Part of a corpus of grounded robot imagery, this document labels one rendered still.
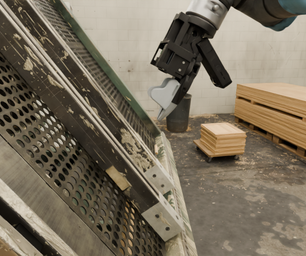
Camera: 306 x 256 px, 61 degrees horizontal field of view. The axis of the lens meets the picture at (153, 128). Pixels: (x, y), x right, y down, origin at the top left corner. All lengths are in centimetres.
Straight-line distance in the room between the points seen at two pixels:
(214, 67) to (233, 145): 304
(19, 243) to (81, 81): 71
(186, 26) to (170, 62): 8
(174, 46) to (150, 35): 501
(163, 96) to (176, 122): 416
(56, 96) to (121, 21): 479
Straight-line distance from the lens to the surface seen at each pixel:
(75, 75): 96
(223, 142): 350
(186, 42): 55
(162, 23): 560
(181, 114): 465
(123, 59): 544
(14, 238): 33
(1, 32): 75
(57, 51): 97
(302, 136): 412
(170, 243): 87
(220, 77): 57
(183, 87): 52
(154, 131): 175
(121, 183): 77
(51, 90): 72
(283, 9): 49
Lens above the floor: 146
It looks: 17 degrees down
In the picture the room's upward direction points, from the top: straight up
